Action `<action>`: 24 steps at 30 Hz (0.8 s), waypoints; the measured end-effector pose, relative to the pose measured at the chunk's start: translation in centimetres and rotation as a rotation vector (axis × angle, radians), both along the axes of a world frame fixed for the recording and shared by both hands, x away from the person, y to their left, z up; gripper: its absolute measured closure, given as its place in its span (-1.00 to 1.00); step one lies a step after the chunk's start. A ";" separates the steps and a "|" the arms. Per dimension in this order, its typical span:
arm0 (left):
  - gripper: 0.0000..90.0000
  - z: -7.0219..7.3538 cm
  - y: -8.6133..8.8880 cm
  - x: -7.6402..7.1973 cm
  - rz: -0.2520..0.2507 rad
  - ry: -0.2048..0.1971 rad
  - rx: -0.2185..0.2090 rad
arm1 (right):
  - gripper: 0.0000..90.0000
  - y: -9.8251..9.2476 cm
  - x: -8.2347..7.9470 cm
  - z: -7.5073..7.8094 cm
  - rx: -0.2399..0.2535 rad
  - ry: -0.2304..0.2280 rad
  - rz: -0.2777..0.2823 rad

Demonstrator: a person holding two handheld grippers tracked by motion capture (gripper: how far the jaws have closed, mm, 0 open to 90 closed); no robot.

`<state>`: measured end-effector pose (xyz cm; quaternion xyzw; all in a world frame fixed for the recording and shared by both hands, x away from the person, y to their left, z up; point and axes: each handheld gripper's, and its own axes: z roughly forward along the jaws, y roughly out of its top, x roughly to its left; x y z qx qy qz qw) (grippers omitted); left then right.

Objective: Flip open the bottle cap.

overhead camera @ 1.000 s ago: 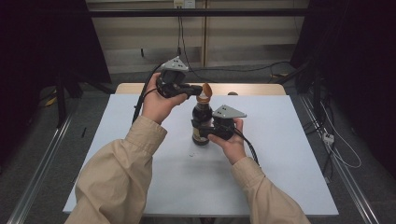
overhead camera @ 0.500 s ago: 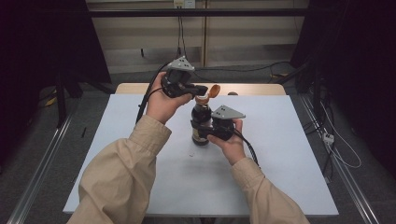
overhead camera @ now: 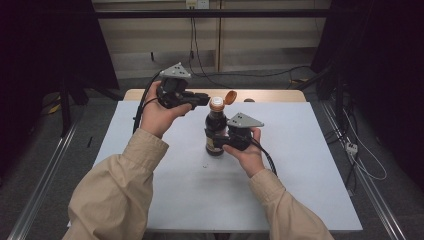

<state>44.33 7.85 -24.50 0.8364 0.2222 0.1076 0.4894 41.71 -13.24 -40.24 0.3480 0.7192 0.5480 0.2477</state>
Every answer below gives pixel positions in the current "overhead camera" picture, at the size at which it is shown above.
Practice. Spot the white power strip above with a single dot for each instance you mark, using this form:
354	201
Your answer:
351	148

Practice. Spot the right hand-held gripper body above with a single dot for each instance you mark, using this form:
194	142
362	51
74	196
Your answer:
241	131

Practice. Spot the black horizontal metal bar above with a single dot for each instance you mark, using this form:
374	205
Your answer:
213	13

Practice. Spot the person's right hand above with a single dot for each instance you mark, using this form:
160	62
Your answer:
248	160

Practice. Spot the person's left hand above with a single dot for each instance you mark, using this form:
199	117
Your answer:
160	113

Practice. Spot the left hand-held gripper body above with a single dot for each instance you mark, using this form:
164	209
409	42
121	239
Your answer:
173	86

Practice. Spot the dark sauce bottle orange cap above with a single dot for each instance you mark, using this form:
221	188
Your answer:
215	120

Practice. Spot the wooden table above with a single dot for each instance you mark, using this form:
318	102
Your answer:
266	95

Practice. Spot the dark curtain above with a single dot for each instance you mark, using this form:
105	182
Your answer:
40	50
386	66

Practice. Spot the white table board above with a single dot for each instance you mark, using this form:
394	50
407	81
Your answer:
300	166

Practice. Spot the yellow floor tape piece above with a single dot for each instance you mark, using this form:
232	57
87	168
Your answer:
300	80
55	108

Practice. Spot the black metal stand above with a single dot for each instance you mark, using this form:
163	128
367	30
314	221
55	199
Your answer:
65	106
338	96

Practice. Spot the aluminium floor rail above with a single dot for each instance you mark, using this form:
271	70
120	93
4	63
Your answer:
370	186
43	180

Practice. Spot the white wall socket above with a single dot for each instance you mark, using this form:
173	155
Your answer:
197	3

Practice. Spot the small black floor piece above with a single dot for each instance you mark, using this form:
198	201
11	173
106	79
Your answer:
89	141

